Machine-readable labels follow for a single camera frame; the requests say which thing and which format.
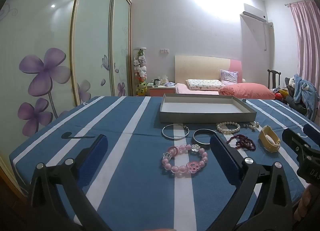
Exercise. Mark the large purple flower wardrobe door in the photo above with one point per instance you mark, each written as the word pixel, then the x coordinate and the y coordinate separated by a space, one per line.
pixel 40 45

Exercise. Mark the curtain rod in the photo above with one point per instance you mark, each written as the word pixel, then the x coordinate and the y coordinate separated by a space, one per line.
pixel 298 2

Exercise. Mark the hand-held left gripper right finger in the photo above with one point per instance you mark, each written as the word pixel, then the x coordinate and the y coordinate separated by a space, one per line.
pixel 223 152

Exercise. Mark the pink curtain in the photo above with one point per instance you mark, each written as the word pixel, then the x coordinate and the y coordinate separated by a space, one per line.
pixel 306 45

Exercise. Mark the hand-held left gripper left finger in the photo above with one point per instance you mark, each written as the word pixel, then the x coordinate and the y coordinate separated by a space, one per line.
pixel 100 147

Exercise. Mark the light blue garment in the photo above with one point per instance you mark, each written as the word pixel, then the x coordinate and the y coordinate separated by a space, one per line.
pixel 303 90

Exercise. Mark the pink nightstand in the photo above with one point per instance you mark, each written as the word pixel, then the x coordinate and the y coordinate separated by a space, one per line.
pixel 160 91

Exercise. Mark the pink pillow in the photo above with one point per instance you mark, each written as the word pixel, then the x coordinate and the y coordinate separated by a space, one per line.
pixel 247 90

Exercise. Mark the dark wooden chair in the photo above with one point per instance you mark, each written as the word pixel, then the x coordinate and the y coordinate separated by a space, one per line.
pixel 273 78

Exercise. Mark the lavender pillow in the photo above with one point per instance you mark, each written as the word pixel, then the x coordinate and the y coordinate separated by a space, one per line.
pixel 228 76

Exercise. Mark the white wall socket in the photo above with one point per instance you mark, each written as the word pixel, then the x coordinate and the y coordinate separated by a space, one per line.
pixel 164 50

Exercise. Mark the white air conditioner pipe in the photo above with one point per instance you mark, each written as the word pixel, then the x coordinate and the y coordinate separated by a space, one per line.
pixel 265 35

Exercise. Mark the blue white striped bedspread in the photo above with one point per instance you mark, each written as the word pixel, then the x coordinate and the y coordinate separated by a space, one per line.
pixel 120 125

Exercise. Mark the white patterned pillow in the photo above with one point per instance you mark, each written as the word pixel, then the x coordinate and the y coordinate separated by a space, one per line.
pixel 202 84

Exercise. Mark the butterfly print wardrobe door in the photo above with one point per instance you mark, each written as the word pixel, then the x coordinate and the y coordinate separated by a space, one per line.
pixel 121 45

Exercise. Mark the tissue box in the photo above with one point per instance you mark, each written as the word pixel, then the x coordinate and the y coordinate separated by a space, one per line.
pixel 164 80

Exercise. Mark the frosted glass wardrobe door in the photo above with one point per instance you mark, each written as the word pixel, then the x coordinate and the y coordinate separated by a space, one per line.
pixel 92 33

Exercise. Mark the thin silver bangle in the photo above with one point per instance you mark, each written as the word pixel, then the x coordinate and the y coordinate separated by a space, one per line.
pixel 163 132

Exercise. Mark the dark armchair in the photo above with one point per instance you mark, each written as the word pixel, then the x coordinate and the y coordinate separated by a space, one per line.
pixel 290 100

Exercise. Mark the light pink bed sheet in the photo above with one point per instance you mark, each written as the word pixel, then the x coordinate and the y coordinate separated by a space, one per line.
pixel 185 88

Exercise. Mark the wide dark metal bangle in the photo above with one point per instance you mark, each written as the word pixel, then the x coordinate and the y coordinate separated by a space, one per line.
pixel 200 145

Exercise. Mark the grey cardboard tray box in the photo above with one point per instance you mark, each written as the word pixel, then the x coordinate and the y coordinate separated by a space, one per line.
pixel 200 107

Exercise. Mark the beige pink bed headboard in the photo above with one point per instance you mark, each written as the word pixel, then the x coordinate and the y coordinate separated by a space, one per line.
pixel 200 67

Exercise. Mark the white air conditioner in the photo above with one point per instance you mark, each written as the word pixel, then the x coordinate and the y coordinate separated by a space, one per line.
pixel 253 12

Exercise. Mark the red yellow toys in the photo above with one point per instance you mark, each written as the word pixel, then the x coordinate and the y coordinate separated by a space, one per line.
pixel 281 93

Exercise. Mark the blue cloth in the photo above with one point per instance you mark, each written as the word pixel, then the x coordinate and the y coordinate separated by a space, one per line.
pixel 169 84

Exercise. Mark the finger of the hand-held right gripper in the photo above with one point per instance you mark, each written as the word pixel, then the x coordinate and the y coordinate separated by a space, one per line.
pixel 293 135
pixel 312 130

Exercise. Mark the stack of plush toys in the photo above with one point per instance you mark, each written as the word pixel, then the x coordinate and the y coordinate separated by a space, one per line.
pixel 140 70

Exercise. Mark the person's right hand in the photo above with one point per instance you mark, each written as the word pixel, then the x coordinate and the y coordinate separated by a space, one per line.
pixel 305 203

